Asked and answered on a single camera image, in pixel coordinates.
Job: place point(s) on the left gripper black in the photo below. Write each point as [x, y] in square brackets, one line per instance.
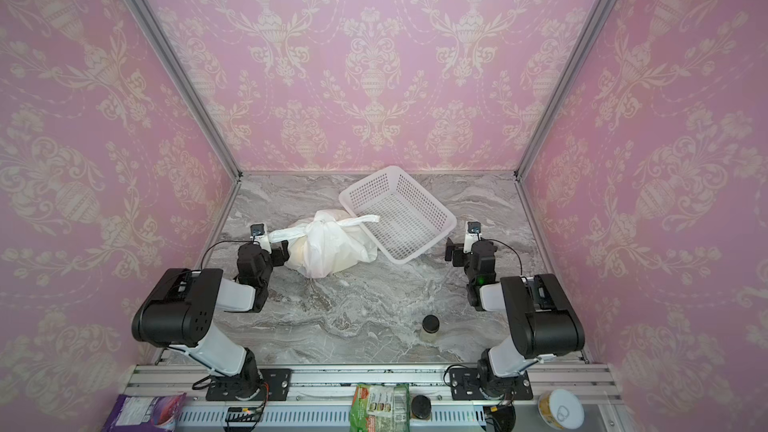
[276, 254]

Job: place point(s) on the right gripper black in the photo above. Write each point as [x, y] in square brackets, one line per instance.
[455, 251]

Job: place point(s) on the white plastic bag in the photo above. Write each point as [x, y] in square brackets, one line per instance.
[329, 242]

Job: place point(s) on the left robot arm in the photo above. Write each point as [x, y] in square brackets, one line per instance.
[178, 315]

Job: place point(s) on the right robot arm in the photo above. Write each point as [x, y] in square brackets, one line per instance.
[542, 323]

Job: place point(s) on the white plastic basket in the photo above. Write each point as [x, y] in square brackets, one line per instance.
[411, 219]

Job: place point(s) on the white lid tin can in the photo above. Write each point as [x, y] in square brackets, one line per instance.
[561, 410]

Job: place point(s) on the green snack packet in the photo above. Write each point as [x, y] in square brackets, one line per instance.
[380, 408]

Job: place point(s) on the purple snack packet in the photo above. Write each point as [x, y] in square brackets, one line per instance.
[145, 414]

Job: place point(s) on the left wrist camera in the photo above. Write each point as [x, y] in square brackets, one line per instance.
[259, 235]

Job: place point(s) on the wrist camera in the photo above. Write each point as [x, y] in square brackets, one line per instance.
[473, 234]
[259, 235]

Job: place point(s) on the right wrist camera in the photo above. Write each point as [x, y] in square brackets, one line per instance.
[473, 234]

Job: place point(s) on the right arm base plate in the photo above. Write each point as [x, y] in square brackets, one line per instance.
[468, 383]

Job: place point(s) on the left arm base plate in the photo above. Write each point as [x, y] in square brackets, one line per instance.
[271, 385]

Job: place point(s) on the aluminium front rail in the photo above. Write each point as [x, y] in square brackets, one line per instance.
[319, 397]

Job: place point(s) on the dark jar on rail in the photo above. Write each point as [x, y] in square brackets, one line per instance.
[421, 408]

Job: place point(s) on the left aluminium corner post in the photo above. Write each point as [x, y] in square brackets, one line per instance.
[150, 25]

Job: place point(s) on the aluminium corner post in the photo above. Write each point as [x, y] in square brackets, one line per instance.
[150, 25]
[591, 29]

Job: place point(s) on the right aluminium corner post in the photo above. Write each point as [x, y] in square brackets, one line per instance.
[591, 29]

